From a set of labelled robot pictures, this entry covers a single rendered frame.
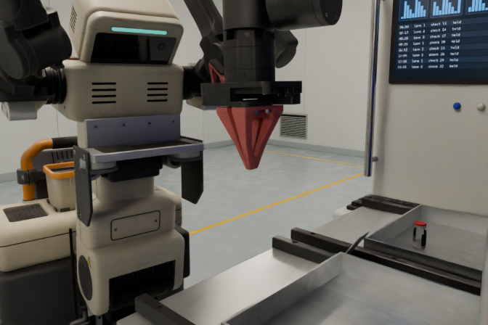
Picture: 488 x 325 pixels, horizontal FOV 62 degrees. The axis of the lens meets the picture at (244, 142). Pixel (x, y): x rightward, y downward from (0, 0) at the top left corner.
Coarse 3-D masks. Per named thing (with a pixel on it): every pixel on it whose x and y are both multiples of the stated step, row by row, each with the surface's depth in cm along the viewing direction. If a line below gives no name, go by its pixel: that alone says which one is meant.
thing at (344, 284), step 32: (352, 256) 62; (288, 288) 54; (320, 288) 59; (352, 288) 59; (384, 288) 59; (416, 288) 56; (448, 288) 53; (224, 320) 46; (256, 320) 49; (288, 320) 51; (320, 320) 51; (352, 320) 51; (384, 320) 51; (416, 320) 51; (448, 320) 51
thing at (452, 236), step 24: (408, 216) 83; (432, 216) 87; (456, 216) 83; (480, 216) 80; (384, 240) 75; (408, 240) 77; (432, 240) 77; (456, 240) 77; (480, 240) 77; (432, 264) 62; (456, 264) 60; (480, 264) 67
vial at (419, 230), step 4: (416, 228) 73; (420, 228) 72; (424, 228) 72; (416, 232) 73; (420, 232) 72; (424, 232) 72; (416, 236) 73; (420, 236) 73; (412, 240) 74; (416, 240) 73; (420, 240) 73; (412, 244) 74; (416, 244) 73; (420, 244) 73; (420, 248) 73
